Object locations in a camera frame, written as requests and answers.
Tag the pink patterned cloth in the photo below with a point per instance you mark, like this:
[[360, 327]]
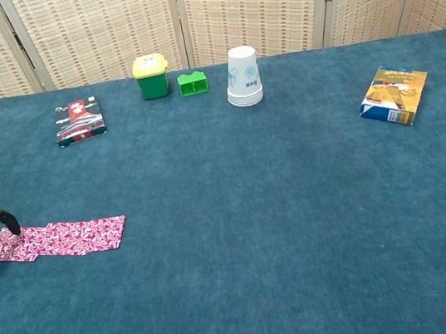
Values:
[[0, 250], [107, 234]]

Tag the white paper cup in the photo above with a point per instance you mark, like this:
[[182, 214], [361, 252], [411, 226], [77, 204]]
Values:
[[243, 76]]

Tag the green mini bin yellow lid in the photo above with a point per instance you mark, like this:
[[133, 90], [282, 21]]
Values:
[[152, 85]]

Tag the woven bamboo folding screen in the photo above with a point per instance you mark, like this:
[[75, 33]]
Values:
[[101, 25]]

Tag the green toy building block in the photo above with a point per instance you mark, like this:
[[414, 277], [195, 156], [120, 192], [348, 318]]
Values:
[[193, 84]]

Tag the teal felt table cover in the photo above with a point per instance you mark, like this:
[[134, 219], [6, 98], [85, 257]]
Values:
[[258, 233]]

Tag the yellow orange snack box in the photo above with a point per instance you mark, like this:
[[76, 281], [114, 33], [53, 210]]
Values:
[[394, 93]]

